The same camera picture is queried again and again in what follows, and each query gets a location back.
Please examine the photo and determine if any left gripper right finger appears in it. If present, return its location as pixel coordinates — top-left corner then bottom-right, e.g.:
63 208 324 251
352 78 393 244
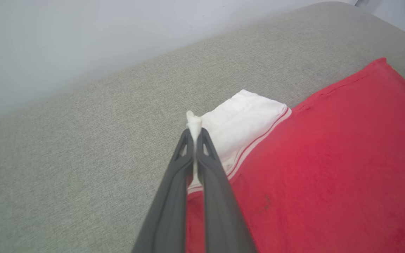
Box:
196 128 258 253

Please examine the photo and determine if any red and white garment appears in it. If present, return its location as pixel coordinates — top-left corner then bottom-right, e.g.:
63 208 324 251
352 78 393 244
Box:
185 57 405 253

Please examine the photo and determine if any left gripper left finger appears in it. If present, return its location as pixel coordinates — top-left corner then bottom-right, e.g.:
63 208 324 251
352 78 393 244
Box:
132 128 195 253

